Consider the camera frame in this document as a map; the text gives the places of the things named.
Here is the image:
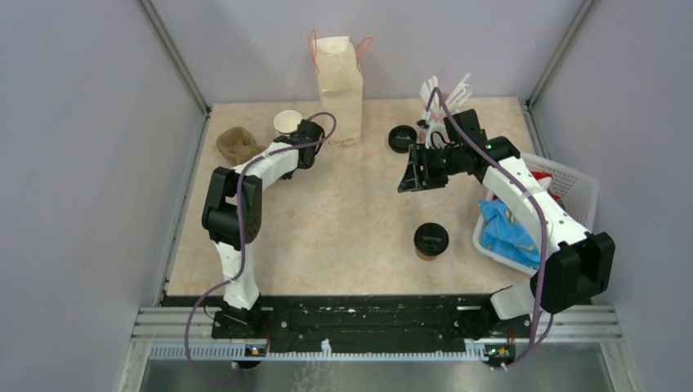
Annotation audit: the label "black plastic cup lid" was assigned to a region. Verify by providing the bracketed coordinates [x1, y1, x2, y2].
[414, 222, 449, 254]

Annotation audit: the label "blue cartoon packet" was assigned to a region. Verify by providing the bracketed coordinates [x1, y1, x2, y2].
[479, 198, 540, 270]

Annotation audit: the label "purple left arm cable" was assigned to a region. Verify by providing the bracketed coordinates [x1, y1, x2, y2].
[184, 112, 338, 386]

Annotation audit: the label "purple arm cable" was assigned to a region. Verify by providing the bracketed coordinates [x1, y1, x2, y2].
[184, 112, 338, 386]
[424, 87, 554, 372]

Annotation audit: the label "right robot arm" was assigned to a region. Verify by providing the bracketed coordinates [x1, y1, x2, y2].
[397, 109, 615, 336]

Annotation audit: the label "spare black cup lid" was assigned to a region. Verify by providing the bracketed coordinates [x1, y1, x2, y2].
[387, 125, 418, 154]

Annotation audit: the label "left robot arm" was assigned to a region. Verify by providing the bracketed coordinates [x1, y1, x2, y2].
[202, 116, 336, 338]

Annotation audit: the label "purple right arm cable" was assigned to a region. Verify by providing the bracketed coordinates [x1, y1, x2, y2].
[424, 87, 554, 372]

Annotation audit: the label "cream paper gift bag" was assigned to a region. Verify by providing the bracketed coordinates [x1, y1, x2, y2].
[308, 30, 373, 151]

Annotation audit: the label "stack of paper cups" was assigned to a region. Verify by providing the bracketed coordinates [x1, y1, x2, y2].
[273, 109, 303, 136]

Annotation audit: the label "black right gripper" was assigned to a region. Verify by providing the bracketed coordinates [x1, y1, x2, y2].
[398, 143, 463, 193]

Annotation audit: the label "white wrapped straws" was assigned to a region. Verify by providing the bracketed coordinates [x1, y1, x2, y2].
[419, 73, 473, 118]

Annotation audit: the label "red snack packet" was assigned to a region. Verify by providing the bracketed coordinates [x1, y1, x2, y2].
[532, 171, 553, 190]

